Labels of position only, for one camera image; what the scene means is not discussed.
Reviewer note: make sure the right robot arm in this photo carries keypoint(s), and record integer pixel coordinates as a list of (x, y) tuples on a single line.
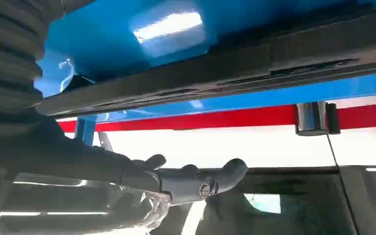
[(6, 48)]

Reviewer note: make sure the blue metal shelf rack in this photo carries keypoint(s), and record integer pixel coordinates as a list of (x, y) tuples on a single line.
[(103, 39)]

